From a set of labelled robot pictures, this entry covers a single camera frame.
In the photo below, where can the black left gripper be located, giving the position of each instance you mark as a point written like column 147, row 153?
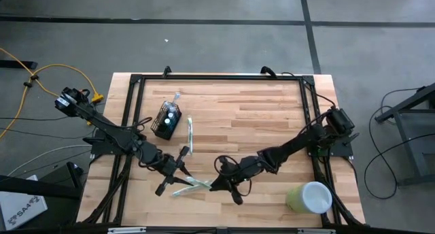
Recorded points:
column 170, row 172

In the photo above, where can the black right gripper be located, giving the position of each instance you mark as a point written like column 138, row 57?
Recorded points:
column 238, row 171

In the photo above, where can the green white toothbrush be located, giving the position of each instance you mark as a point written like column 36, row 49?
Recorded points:
column 181, row 192
column 202, row 183
column 190, row 135

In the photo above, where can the blue white toothpaste tube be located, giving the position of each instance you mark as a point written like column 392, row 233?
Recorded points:
column 171, row 115
column 166, row 121

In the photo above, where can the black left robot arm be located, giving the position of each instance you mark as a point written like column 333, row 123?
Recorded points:
column 112, row 135

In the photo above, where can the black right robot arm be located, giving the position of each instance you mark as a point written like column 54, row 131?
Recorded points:
column 299, row 142

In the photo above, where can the green disinfecting wipes canister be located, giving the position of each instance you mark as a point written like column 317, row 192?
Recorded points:
column 314, row 197

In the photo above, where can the black equipment stand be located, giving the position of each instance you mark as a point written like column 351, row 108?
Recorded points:
column 40, row 188

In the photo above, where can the white printed cardboard box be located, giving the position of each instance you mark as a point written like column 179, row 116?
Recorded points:
column 20, row 206

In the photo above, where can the black flat bar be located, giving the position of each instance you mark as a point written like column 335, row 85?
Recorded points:
column 17, row 64

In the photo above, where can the black metal side table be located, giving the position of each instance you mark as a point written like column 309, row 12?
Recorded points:
column 408, row 103

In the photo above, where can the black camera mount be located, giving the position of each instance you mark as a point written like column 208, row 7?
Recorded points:
column 222, row 230

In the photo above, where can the silver metal bracket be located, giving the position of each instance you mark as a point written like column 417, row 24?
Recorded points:
column 316, row 231
column 126, row 230

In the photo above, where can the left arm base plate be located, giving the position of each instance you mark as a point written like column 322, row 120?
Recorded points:
column 98, row 148

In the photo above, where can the black aluminium table frame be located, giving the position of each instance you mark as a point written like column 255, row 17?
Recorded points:
column 221, row 77

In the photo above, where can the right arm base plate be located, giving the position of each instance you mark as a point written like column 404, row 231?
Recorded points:
column 341, row 149

